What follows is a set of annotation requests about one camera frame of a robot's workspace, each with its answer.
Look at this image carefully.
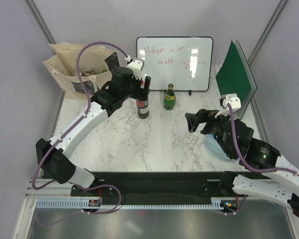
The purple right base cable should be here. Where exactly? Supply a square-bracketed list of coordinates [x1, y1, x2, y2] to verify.
[220, 194, 247, 216]

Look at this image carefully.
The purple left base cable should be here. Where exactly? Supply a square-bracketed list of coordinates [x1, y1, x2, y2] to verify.
[36, 184, 122, 227]

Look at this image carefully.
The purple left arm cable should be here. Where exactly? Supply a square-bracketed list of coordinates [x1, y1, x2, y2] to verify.
[31, 41, 129, 190]

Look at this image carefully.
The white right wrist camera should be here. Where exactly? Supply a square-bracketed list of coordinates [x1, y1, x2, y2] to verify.
[215, 93, 241, 118]

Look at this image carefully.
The white slotted cable duct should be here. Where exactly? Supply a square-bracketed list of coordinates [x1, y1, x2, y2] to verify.
[36, 198, 240, 209]

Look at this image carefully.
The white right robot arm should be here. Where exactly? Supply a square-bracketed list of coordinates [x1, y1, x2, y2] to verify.
[185, 109, 299, 218]

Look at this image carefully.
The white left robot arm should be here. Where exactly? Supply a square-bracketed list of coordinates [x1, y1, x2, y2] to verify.
[35, 67, 151, 196]

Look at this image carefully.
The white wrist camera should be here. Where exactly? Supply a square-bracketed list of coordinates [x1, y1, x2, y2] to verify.
[215, 93, 241, 118]
[125, 55, 145, 76]

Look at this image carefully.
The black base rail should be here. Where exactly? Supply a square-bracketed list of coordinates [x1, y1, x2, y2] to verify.
[71, 172, 237, 205]

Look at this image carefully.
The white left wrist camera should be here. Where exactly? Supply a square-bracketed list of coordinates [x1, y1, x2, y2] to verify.
[125, 55, 145, 76]

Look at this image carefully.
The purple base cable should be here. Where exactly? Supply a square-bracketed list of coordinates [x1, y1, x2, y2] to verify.
[220, 194, 247, 216]
[36, 184, 122, 227]

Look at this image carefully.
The small whiteboard black frame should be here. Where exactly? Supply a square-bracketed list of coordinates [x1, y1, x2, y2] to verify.
[137, 36, 214, 92]

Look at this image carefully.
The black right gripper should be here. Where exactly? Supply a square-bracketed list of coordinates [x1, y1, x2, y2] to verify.
[184, 107, 234, 157]

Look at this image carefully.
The light blue face mask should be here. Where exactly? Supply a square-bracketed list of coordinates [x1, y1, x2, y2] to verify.
[205, 134, 230, 160]

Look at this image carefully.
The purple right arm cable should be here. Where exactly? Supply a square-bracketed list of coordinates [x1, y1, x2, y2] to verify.
[226, 104, 299, 182]

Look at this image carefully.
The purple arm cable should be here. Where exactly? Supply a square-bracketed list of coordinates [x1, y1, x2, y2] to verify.
[31, 41, 129, 190]
[226, 104, 299, 182]

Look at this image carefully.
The green folder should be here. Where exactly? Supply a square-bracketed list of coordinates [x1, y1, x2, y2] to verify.
[216, 41, 258, 119]

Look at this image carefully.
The beige canvas tote bag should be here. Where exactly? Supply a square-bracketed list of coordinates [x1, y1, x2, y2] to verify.
[43, 43, 120, 100]

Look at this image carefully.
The Coca-Cola glass bottle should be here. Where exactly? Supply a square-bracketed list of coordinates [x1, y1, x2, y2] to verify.
[136, 90, 150, 119]

